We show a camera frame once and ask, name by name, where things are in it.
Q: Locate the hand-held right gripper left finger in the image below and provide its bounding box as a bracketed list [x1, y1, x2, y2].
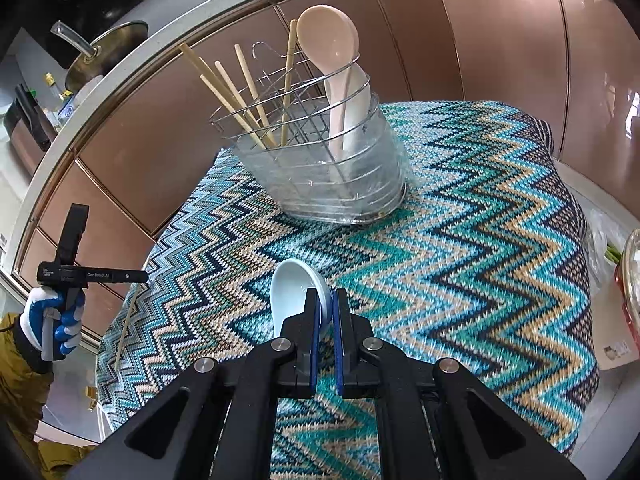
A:
[65, 289, 319, 480]

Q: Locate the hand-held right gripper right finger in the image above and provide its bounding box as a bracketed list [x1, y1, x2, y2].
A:
[335, 288, 588, 480]

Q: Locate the wooden chopstick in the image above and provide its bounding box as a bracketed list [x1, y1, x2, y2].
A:
[179, 43, 271, 151]
[114, 284, 141, 372]
[234, 44, 276, 147]
[214, 61, 279, 150]
[199, 75, 267, 150]
[279, 19, 299, 149]

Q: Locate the light blue ceramic spoon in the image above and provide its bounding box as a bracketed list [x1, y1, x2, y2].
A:
[270, 259, 333, 341]

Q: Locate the wire and plastic utensil holder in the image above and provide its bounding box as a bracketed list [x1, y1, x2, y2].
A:
[209, 40, 408, 224]

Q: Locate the white ceramic spoon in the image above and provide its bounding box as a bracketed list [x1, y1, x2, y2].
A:
[342, 67, 382, 158]

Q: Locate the person's left forearm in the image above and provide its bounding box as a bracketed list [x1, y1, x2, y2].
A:
[0, 312, 56, 461]

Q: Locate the person's left hand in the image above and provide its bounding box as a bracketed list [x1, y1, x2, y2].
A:
[22, 287, 87, 359]

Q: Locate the brown and black appliance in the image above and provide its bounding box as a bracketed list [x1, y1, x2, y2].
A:
[4, 84, 57, 172]

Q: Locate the zigzag knitted cloth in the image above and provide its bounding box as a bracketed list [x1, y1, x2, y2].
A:
[95, 100, 601, 476]

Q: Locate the clear bottle with yellow cap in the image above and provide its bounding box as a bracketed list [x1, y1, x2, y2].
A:
[42, 72, 76, 127]

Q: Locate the brown kitchen cabinet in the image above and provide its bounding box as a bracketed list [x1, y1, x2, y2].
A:
[10, 0, 640, 351]

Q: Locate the metal pan with glass lid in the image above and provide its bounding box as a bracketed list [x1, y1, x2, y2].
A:
[50, 20, 150, 92]

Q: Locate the person's olive clothing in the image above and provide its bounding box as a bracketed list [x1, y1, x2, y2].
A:
[30, 440, 98, 480]

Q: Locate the clear plastic bag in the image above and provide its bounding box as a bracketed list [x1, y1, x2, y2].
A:
[584, 200, 627, 292]

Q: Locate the red rimmed bowl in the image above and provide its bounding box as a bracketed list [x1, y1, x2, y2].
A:
[614, 229, 640, 352]

